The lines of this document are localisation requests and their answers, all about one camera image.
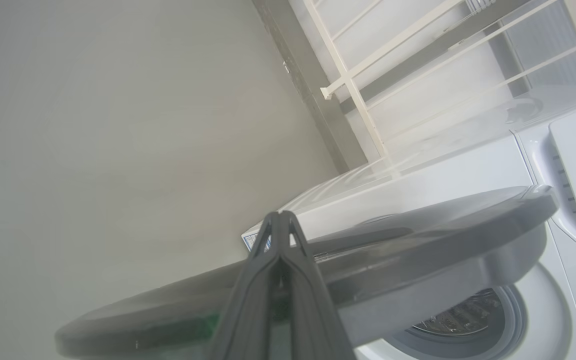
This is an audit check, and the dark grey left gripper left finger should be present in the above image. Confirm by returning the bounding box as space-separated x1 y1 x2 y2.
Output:
208 212 284 360

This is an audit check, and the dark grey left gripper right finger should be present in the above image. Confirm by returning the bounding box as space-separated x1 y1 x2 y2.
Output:
268 211 356 360

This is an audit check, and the dark round washing machine door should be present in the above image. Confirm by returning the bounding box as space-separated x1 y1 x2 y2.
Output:
54 185 560 360

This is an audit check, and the white front-load washing machine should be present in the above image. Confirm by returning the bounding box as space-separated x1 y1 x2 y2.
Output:
241 85 576 360

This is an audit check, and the blue white energy label sticker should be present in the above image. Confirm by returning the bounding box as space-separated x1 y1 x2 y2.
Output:
243 232 272 252

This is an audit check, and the white metal rack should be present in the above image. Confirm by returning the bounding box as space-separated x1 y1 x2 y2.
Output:
300 0 576 177

